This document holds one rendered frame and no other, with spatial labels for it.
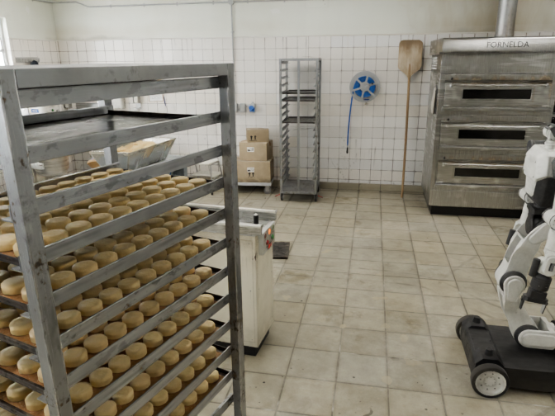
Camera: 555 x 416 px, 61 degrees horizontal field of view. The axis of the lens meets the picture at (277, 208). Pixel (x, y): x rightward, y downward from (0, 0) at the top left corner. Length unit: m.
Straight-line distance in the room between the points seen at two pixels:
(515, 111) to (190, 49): 4.29
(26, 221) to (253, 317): 2.27
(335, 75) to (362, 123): 0.74
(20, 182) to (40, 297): 0.20
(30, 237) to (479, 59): 5.29
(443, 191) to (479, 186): 0.39
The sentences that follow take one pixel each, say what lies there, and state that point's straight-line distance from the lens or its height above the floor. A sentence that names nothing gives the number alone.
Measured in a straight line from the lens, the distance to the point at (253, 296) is 2.93.
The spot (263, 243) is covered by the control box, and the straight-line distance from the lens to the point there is 2.82.
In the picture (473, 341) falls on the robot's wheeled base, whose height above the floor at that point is 0.19.
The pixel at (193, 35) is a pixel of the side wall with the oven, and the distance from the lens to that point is 7.13.
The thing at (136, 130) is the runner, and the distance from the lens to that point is 1.05.
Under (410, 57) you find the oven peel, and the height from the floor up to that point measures 1.82.
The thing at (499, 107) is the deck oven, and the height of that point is 1.29.
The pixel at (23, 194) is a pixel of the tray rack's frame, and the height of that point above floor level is 1.63.
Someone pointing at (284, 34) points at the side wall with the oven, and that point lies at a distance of 6.78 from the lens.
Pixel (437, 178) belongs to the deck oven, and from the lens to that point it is 5.85.
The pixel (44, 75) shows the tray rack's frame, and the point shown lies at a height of 1.81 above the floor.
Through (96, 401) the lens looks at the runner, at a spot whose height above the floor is 1.14.
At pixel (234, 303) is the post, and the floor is 1.13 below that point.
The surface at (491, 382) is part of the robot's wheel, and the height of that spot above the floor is 0.09.
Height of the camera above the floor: 1.83
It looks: 18 degrees down
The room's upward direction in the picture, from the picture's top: 1 degrees counter-clockwise
